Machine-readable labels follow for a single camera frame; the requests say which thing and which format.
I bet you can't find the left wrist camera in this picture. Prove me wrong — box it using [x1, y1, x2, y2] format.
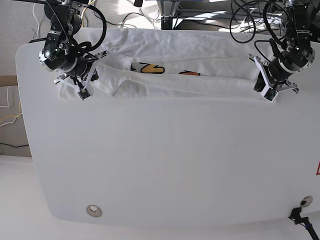
[260, 88, 279, 103]

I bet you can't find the red warning sticker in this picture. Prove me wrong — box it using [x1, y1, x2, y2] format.
[316, 161, 320, 176]

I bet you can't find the metal table grommet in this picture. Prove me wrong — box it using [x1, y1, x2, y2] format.
[86, 204, 103, 218]
[300, 195, 313, 208]

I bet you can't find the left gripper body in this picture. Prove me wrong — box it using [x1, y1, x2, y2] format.
[248, 54, 299, 96]

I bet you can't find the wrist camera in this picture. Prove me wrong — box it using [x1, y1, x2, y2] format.
[260, 88, 279, 103]
[77, 88, 92, 101]

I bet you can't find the metal table grommet left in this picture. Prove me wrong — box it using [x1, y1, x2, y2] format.
[86, 204, 103, 218]

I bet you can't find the yellow cable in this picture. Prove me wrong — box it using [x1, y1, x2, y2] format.
[82, 0, 97, 16]

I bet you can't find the aluminium frame post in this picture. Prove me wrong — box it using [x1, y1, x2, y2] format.
[157, 0, 182, 30]

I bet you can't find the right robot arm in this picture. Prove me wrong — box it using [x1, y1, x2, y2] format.
[38, 0, 108, 101]

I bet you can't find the black camera clamp mount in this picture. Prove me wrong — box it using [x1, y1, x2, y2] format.
[288, 207, 320, 240]

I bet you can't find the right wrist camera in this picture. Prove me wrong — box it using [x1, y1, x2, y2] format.
[77, 88, 92, 101]

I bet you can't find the white printed T-shirt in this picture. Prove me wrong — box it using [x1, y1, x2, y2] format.
[91, 28, 273, 101]

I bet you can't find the black flat bar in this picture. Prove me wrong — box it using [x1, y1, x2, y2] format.
[28, 37, 47, 44]

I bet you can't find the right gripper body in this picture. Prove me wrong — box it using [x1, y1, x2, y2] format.
[53, 50, 108, 97]

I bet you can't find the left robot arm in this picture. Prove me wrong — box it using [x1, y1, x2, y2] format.
[248, 0, 320, 103]

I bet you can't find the metal table grommet right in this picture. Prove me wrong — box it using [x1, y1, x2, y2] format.
[300, 195, 313, 208]

